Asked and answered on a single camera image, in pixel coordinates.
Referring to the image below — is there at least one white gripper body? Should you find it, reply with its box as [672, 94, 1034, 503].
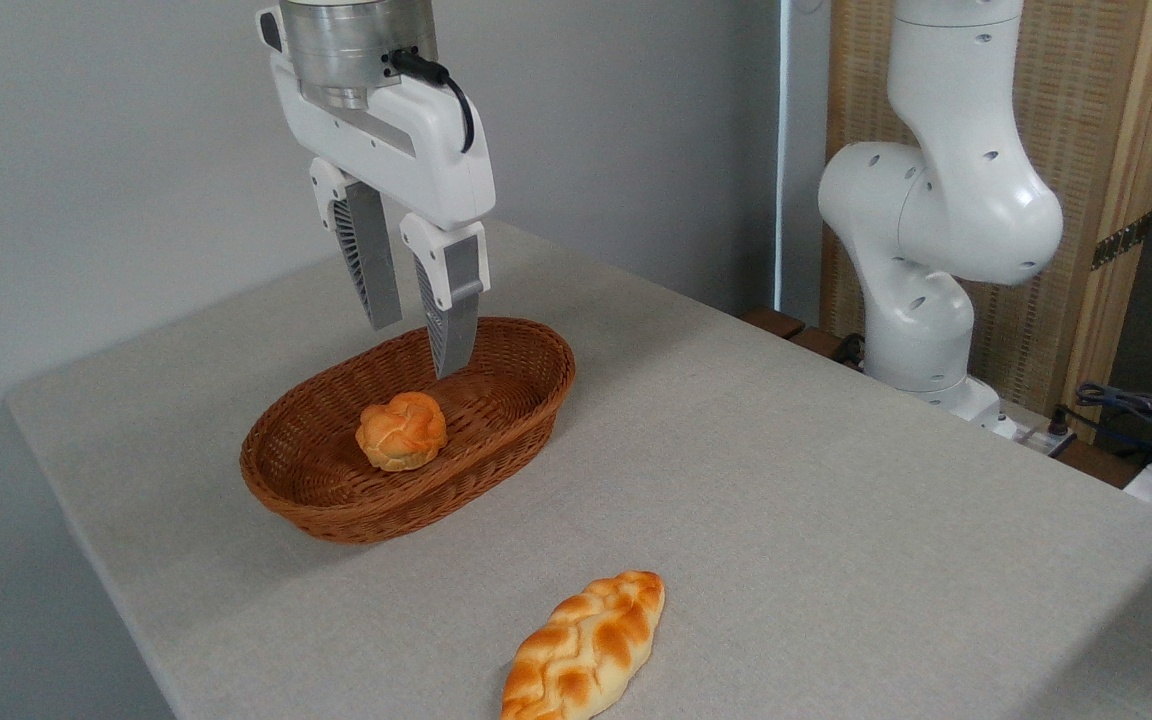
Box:
[256, 8, 497, 232]

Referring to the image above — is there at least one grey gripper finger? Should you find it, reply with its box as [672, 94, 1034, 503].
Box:
[309, 157, 405, 332]
[399, 212, 492, 380]

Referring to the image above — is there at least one round knotted bread roll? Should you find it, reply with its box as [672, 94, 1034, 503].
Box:
[355, 391, 449, 473]

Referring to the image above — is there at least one long braided bread loaf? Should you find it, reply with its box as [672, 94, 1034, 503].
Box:
[500, 570, 667, 720]

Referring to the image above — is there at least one brown wicker basket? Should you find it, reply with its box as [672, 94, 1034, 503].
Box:
[240, 317, 577, 545]

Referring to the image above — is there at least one woven bamboo screen panel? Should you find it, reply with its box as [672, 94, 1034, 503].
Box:
[820, 0, 1152, 441]

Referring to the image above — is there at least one black metal hinge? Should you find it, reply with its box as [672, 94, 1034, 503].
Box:
[1091, 213, 1152, 272]

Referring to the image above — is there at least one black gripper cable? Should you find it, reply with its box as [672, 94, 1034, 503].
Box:
[391, 48, 477, 154]

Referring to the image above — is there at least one bundle of dark cables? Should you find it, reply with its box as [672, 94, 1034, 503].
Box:
[1048, 381, 1152, 463]

